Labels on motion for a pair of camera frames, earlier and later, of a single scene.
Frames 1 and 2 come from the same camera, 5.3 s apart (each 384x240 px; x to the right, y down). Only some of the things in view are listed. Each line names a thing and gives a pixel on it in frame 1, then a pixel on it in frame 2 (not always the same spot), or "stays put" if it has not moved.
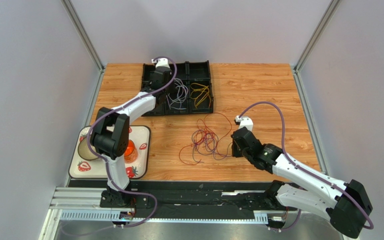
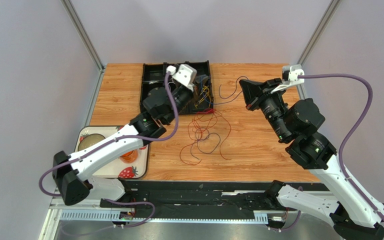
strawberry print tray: [140, 168] stays put
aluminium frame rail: [79, 27] stays put
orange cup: [131, 154] stays put
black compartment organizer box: [190, 93] stays put
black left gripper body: [170, 79] to [181, 99]
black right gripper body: [238, 146] to [260, 95]
